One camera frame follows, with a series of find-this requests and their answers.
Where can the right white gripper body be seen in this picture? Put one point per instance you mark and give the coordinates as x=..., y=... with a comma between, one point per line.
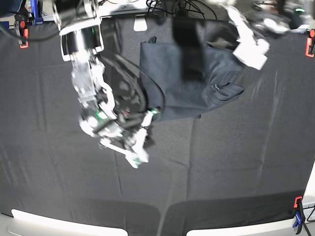
x=131, y=139

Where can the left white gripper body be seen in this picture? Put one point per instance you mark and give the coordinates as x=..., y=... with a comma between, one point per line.
x=250, y=51

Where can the dark navy t-shirt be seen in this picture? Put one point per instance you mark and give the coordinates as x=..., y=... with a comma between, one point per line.
x=187, y=81

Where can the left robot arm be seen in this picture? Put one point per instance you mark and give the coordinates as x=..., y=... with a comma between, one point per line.
x=267, y=18

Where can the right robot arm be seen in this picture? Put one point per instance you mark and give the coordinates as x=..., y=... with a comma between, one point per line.
x=114, y=106

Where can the red clamp right edge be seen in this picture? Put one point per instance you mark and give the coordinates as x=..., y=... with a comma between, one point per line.
x=310, y=44

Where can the red clamp edge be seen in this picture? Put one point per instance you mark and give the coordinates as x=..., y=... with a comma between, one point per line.
x=20, y=27
x=310, y=44

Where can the white tag on cloth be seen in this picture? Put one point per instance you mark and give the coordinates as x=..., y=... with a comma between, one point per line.
x=140, y=23

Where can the black table cloth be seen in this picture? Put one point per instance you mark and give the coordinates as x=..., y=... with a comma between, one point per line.
x=241, y=164

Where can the red clamp left edge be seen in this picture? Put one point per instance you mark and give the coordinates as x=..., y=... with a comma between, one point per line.
x=20, y=27

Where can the blue clamp top left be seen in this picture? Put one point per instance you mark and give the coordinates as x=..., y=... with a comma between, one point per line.
x=35, y=10

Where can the blue orange clamp bottom right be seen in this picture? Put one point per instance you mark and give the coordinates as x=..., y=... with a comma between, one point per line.
x=299, y=222

